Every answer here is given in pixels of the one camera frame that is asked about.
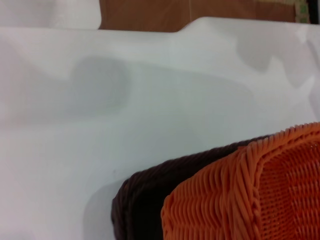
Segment dark brown wicker basket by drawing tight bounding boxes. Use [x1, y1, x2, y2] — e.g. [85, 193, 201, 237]
[111, 134, 276, 240]

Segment orange wicker basket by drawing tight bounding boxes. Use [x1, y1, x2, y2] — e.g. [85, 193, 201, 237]
[160, 121, 320, 240]

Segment green tan patterned mat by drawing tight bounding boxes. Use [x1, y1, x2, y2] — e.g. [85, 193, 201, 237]
[291, 0, 313, 24]

